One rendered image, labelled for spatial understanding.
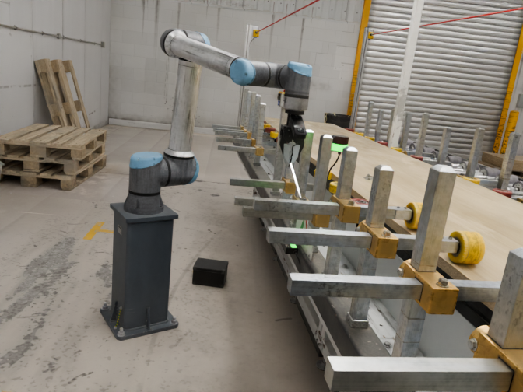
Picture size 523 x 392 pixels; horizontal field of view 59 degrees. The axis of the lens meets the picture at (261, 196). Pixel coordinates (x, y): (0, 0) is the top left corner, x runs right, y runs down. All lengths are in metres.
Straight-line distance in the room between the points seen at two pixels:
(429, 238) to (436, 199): 0.08
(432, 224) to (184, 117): 1.56
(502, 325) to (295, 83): 1.18
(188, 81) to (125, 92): 7.44
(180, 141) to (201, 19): 7.29
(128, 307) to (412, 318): 1.65
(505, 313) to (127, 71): 9.18
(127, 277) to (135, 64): 7.56
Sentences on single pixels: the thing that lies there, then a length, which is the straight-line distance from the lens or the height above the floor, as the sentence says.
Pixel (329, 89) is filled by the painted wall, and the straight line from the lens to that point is 9.63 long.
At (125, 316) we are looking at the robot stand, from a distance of 2.41.
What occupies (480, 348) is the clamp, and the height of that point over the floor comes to 0.95.
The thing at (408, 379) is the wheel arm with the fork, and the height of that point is 0.95.
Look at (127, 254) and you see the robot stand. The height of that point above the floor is 0.42.
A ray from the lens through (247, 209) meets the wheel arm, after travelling 1.55.
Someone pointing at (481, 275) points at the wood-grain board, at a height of 0.90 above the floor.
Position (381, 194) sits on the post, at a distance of 1.13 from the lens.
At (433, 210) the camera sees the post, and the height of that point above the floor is 1.09.
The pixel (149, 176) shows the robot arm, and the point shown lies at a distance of 2.21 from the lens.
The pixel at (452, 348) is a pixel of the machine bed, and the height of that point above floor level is 0.71.
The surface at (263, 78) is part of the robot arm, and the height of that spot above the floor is 1.28.
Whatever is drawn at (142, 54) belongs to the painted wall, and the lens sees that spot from 9.57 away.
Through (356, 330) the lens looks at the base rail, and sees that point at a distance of 1.24.
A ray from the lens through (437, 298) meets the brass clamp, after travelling 0.89.
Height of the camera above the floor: 1.30
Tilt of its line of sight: 15 degrees down
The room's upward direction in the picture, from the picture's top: 6 degrees clockwise
